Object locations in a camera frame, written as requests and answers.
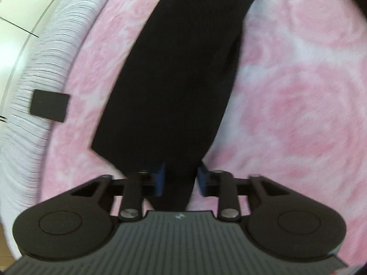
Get black rectangular patch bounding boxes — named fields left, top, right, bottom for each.
left=30, top=89, right=70, bottom=123

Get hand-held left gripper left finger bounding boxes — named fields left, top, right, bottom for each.
left=68, top=163, right=166, bottom=223

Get grey striped long pillow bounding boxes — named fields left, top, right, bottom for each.
left=0, top=0, right=127, bottom=261

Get pink fluffy blanket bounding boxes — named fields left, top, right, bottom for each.
left=39, top=0, right=367, bottom=270

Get black pants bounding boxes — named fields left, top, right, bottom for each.
left=91, top=0, right=265, bottom=213

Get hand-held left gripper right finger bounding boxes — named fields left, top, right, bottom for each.
left=197, top=162, right=293, bottom=223

